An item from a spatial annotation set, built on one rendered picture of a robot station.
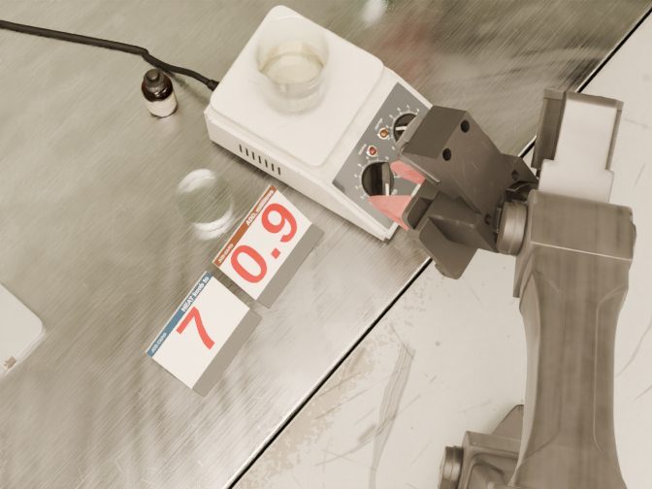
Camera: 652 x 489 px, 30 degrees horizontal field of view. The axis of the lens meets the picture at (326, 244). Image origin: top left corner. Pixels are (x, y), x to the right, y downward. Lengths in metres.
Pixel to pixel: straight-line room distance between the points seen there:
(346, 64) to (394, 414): 0.32
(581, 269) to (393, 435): 0.38
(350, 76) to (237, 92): 0.10
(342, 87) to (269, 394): 0.28
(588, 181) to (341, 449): 0.37
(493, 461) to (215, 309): 0.31
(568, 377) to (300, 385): 0.43
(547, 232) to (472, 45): 0.46
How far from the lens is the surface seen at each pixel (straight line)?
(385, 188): 1.09
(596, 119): 0.86
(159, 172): 1.17
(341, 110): 1.09
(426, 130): 0.87
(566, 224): 0.80
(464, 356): 1.12
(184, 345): 1.10
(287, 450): 1.10
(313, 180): 1.09
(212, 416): 1.11
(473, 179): 0.88
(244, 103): 1.09
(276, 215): 1.12
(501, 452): 0.95
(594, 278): 0.78
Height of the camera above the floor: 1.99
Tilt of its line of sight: 74 degrees down
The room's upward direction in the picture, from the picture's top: 1 degrees clockwise
